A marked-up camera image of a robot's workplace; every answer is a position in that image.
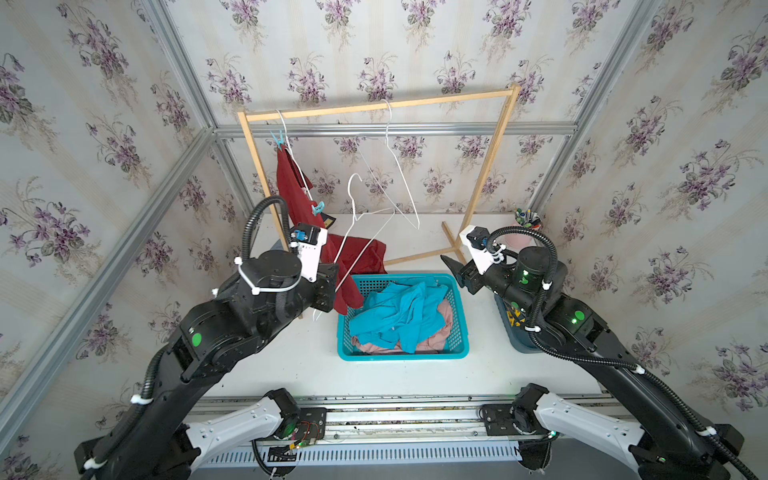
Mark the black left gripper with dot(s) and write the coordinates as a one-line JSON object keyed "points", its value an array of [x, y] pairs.
{"points": [[327, 286]]}

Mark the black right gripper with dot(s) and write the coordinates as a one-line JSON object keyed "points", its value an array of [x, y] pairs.
{"points": [[470, 276]]}

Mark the yellow clothespin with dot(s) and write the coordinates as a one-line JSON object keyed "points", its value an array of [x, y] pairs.
{"points": [[513, 316]]}

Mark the pink t-shirt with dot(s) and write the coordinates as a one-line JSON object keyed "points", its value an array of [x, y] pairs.
{"points": [[432, 345]]}

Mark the teal t-shirt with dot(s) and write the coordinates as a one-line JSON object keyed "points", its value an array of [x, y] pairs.
{"points": [[403, 312]]}

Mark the white hanger of red shirt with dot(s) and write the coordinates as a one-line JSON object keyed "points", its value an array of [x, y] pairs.
{"points": [[288, 144]]}

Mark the white wire hanger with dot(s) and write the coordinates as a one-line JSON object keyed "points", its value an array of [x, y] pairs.
{"points": [[412, 218]]}

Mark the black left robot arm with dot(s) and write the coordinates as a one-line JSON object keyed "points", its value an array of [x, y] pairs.
{"points": [[277, 277]]}

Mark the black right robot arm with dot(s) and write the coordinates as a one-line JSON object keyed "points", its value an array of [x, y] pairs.
{"points": [[666, 439]]}

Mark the pink pen cup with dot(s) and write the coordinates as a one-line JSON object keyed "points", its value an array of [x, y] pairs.
{"points": [[528, 219]]}

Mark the dark teal plastic tub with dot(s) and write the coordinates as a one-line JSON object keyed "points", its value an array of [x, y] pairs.
{"points": [[518, 338]]}

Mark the teal perforated plastic basket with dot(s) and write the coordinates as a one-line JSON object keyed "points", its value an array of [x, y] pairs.
{"points": [[457, 345]]}

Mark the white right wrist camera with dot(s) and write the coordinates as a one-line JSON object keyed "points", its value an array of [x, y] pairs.
{"points": [[484, 256]]}

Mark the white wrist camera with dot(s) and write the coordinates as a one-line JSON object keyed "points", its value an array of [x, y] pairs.
{"points": [[308, 241], [484, 256]]}

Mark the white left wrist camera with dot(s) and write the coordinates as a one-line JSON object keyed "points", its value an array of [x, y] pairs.
{"points": [[308, 241]]}

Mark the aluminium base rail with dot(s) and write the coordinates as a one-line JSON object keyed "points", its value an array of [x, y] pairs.
{"points": [[336, 431]]}

